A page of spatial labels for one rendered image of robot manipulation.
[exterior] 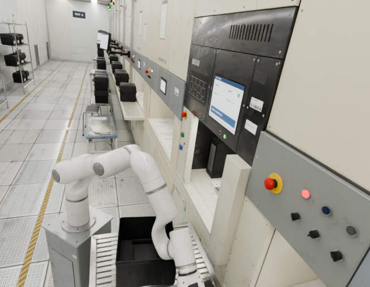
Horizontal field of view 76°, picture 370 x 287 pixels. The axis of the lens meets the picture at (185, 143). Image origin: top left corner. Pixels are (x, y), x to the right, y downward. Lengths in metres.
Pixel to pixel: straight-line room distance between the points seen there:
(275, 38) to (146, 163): 0.63
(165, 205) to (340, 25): 0.77
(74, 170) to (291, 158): 0.97
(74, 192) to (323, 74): 1.24
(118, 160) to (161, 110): 2.13
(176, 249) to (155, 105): 2.28
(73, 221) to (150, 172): 0.75
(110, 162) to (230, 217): 0.55
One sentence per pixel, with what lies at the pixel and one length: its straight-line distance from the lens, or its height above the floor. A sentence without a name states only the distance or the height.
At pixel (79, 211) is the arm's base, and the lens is 1.49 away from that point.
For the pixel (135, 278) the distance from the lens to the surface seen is 1.24.
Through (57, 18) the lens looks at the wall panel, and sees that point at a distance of 14.81.
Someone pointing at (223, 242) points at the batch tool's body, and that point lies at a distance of 1.15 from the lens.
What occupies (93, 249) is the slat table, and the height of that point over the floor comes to 0.76.
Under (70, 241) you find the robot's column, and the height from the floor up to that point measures 0.76.
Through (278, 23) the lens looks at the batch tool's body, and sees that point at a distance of 0.91.
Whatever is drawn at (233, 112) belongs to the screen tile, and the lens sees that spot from 1.07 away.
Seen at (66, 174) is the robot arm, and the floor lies 1.15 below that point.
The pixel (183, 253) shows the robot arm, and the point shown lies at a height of 1.08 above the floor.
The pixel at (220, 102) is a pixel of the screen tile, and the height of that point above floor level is 1.56.
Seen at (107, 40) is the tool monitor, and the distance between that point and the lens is 4.31.
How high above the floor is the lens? 1.82
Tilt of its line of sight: 24 degrees down
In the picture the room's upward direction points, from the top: 7 degrees clockwise
